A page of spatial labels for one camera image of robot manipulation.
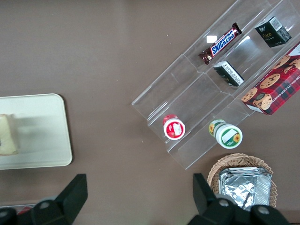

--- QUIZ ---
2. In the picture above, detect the cream rectangular tray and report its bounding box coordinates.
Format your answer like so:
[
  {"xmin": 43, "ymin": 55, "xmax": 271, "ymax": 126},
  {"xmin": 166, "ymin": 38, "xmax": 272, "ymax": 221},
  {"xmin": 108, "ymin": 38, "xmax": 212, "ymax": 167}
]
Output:
[{"xmin": 0, "ymin": 93, "xmax": 73, "ymax": 171}]

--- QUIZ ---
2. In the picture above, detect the green sunflower lid jar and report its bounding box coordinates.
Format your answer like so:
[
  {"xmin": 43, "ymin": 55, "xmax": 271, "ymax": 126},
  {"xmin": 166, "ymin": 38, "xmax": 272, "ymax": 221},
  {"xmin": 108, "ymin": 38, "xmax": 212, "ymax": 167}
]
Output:
[{"xmin": 208, "ymin": 119, "xmax": 243, "ymax": 150}]

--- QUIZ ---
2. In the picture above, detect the clear acrylic stepped display stand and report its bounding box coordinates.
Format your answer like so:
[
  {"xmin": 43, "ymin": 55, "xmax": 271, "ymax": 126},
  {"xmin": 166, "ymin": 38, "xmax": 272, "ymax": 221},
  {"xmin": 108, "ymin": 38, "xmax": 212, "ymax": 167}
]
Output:
[{"xmin": 131, "ymin": 0, "xmax": 300, "ymax": 171}]

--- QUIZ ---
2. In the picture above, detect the red plaid cookie box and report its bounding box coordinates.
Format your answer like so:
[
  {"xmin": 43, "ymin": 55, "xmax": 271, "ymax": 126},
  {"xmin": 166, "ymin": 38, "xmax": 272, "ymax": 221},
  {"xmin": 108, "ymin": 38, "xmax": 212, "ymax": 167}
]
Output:
[{"xmin": 240, "ymin": 42, "xmax": 300, "ymax": 116}]

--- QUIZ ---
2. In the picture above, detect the black Face box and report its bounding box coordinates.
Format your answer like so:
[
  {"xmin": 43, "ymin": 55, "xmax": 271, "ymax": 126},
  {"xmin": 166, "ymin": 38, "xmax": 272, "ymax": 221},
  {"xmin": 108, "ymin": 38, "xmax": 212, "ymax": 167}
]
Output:
[{"xmin": 254, "ymin": 16, "xmax": 293, "ymax": 48}]

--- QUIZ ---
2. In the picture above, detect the Snickers chocolate bar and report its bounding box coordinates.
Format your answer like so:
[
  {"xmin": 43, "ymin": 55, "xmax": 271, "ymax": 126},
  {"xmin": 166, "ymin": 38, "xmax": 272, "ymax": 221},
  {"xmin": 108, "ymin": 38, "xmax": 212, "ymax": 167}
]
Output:
[{"xmin": 198, "ymin": 22, "xmax": 242, "ymax": 66}]

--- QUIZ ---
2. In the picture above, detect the small black white-label box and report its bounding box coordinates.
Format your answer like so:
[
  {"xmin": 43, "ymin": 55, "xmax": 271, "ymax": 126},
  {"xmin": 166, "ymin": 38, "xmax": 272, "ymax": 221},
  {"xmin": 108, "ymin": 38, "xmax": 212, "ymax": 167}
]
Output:
[{"xmin": 213, "ymin": 60, "xmax": 245, "ymax": 88}]

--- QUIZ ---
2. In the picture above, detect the round wicker basket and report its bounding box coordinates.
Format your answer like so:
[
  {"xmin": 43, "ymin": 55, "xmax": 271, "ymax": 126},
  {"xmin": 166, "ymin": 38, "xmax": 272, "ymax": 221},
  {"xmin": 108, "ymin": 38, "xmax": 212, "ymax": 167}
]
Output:
[{"xmin": 207, "ymin": 153, "xmax": 278, "ymax": 209}]

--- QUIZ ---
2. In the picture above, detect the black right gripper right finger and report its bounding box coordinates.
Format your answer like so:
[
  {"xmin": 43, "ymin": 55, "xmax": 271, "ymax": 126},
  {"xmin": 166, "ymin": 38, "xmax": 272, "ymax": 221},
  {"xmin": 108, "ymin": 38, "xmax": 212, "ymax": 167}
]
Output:
[{"xmin": 187, "ymin": 173, "xmax": 291, "ymax": 225}]

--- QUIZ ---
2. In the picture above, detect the triangular white bread sandwich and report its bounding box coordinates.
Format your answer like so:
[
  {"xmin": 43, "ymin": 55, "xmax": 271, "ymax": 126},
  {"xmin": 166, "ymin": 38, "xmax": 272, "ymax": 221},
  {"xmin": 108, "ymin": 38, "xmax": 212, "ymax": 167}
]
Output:
[{"xmin": 0, "ymin": 113, "xmax": 20, "ymax": 156}]

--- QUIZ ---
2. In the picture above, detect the red lid jar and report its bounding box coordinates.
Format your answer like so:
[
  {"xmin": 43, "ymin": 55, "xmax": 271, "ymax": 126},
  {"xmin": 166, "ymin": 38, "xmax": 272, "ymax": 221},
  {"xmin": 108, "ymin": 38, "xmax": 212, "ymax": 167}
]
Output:
[{"xmin": 163, "ymin": 113, "xmax": 187, "ymax": 141}]

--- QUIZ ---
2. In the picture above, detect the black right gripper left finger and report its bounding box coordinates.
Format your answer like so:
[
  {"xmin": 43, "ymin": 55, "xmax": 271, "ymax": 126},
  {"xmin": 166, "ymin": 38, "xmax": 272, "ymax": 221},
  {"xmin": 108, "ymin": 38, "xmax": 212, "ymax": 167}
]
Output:
[{"xmin": 0, "ymin": 173, "xmax": 89, "ymax": 225}]

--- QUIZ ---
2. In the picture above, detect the small red item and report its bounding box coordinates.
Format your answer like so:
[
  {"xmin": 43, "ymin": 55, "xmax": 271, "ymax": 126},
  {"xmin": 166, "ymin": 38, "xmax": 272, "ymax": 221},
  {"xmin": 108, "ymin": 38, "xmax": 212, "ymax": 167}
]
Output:
[{"xmin": 16, "ymin": 206, "xmax": 31, "ymax": 216}]

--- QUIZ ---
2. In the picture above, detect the aluminium foil container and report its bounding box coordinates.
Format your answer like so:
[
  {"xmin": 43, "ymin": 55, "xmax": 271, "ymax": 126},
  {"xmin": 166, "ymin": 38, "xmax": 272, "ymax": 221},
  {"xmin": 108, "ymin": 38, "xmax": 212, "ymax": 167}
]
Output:
[{"xmin": 218, "ymin": 166, "xmax": 273, "ymax": 212}]

